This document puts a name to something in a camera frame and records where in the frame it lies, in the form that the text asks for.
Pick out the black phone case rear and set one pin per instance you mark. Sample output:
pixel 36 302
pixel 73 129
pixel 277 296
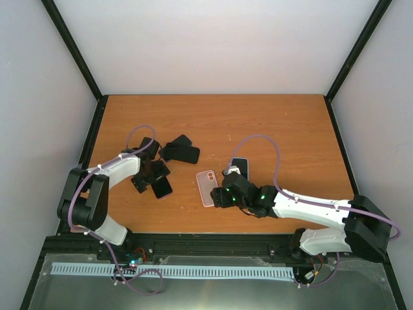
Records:
pixel 182 140

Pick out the light blue cable duct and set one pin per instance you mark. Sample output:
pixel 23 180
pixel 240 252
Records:
pixel 184 272

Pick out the dark maroon cased phone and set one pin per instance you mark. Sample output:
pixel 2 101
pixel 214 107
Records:
pixel 162 188

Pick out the black aluminium frame rail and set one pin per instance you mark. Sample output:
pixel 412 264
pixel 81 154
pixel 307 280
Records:
pixel 273 248

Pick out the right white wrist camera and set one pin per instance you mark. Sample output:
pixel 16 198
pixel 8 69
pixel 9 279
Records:
pixel 231 169

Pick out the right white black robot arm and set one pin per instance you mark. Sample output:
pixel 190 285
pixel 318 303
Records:
pixel 354 226

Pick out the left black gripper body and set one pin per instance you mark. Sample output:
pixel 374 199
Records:
pixel 148 177

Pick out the pink phone case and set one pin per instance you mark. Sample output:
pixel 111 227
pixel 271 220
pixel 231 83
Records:
pixel 206 182

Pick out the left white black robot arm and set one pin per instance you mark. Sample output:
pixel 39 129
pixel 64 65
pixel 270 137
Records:
pixel 84 201

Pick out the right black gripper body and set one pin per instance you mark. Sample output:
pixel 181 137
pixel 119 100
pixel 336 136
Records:
pixel 221 195

